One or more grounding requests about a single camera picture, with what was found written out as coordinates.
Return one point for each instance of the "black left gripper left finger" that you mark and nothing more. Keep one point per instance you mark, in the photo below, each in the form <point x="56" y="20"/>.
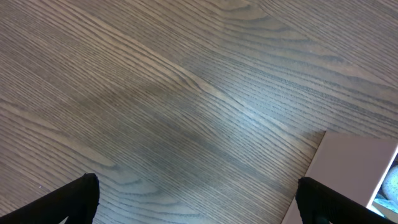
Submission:
<point x="76" y="202"/>

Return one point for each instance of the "pink cardboard box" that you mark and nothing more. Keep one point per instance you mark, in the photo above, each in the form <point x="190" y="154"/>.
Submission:
<point x="353" y="166"/>

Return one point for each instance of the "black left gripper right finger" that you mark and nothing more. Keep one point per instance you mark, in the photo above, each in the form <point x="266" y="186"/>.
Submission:
<point x="319" y="204"/>

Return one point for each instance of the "clear soap pump bottle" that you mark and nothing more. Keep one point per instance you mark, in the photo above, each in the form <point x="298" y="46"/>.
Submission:
<point x="389" y="185"/>

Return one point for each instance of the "green white soap bar pack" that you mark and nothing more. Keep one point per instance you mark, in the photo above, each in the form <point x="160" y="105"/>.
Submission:
<point x="387" y="208"/>

